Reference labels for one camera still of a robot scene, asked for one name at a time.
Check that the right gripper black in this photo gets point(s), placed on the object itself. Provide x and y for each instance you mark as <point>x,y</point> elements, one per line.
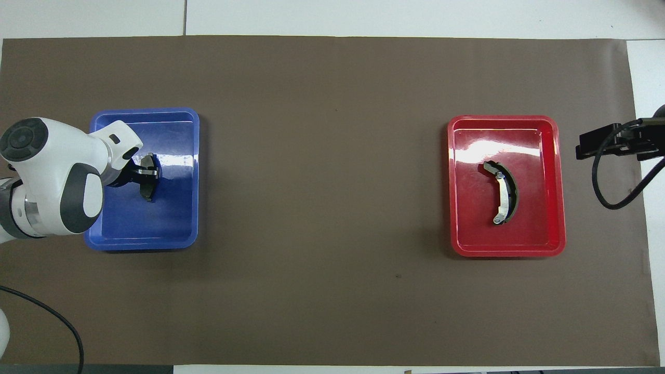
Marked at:
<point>644,140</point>

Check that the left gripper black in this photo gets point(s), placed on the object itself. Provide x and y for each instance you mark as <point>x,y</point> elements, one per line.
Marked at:
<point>122,174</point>

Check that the dark brake pad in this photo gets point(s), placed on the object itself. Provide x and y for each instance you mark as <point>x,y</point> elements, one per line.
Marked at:
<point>149,192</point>

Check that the curved brake shoe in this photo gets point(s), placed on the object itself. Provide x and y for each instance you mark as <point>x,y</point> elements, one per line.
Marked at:
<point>503,200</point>

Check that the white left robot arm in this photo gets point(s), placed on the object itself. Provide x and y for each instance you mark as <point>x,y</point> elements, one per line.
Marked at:
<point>52,171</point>

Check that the blue plastic tray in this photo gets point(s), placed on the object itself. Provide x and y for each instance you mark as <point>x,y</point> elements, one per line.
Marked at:
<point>171,218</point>

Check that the red plastic tray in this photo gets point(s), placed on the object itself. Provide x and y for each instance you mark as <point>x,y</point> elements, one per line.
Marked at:
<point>540,228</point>

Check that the brown table mat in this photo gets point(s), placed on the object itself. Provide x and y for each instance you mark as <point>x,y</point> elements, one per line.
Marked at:
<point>332,104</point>

